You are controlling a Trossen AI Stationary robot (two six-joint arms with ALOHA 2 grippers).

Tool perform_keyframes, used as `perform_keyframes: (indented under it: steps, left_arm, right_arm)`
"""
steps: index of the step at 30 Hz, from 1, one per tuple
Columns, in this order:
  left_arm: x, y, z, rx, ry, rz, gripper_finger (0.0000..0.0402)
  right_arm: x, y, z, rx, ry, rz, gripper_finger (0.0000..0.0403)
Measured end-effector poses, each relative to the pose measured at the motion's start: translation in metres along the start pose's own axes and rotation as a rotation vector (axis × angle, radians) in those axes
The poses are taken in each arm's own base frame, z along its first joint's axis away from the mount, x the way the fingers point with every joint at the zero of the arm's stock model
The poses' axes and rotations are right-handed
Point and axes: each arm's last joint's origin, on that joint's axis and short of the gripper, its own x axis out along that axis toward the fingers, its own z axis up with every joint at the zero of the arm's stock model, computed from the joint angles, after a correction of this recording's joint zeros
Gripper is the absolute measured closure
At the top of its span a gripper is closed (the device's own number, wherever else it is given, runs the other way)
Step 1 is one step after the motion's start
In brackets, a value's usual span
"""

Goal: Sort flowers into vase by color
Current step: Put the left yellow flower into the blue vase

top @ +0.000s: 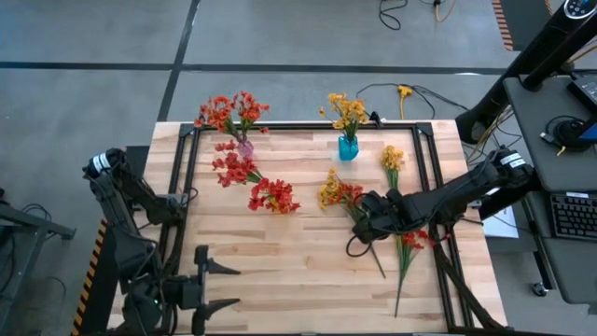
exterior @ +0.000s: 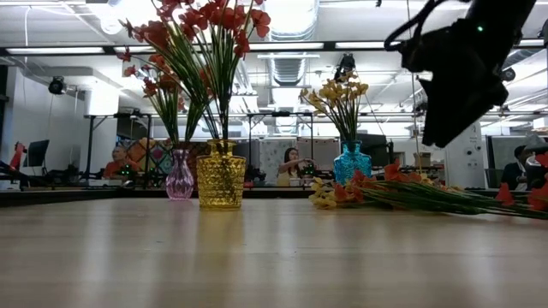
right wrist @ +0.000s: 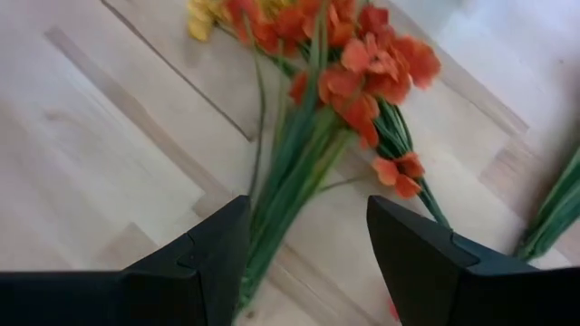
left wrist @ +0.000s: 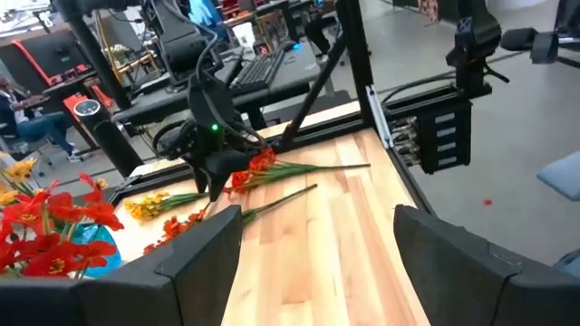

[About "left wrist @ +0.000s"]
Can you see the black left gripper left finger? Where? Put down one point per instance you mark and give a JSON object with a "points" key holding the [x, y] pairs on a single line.
{"points": [[190, 280]]}

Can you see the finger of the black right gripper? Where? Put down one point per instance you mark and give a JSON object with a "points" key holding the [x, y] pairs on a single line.
{"points": [[224, 165], [200, 174]]}

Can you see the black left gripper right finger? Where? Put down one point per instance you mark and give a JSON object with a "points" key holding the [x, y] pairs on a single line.
{"points": [[462, 280]]}

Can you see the red artificial flower bunch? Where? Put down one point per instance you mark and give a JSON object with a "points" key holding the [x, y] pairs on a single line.
{"points": [[31, 210], [260, 162], [54, 260]]}

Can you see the orange artificial flower bunch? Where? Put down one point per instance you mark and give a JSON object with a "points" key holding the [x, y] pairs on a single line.
{"points": [[172, 226]]}

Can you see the yellow artificial flower bunch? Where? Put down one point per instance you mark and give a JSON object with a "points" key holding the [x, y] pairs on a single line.
{"points": [[6, 198], [20, 169], [145, 207], [100, 183]]}

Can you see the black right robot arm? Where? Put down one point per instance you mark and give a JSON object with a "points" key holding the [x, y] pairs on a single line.
{"points": [[208, 99]]}

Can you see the teal glass vase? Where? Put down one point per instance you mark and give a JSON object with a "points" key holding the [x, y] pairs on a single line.
{"points": [[102, 240]]}

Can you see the red fallen petal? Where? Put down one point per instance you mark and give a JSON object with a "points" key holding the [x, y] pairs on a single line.
{"points": [[487, 202]]}

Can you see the black tower fan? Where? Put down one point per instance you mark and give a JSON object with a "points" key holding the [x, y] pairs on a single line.
{"points": [[115, 145]]}

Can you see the black keyboard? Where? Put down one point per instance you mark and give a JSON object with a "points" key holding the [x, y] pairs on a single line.
{"points": [[258, 72]]}

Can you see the blue-grey chair seat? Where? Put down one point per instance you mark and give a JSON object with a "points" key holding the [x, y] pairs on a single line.
{"points": [[562, 174], [570, 262]]}

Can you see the grey desk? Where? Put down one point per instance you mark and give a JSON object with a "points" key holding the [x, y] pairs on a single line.
{"points": [[294, 74]]}

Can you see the blue screen monitor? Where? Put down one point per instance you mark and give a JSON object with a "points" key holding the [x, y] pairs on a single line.
{"points": [[204, 13]]}

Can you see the black computer mouse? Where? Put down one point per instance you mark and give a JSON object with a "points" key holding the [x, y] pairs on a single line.
{"points": [[289, 45]]}

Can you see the black desk pole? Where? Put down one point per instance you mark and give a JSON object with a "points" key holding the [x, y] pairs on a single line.
{"points": [[97, 63]]}

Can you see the black red-edged desk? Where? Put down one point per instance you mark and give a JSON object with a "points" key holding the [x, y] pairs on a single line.
{"points": [[50, 59]]}

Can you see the person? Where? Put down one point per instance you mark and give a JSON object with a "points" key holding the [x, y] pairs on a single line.
{"points": [[27, 122]]}

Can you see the black angled support beam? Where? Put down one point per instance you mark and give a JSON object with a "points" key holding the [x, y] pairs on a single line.
{"points": [[544, 45]]}

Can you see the silver metal bracket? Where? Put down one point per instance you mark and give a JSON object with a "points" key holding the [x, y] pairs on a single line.
{"points": [[378, 117]]}

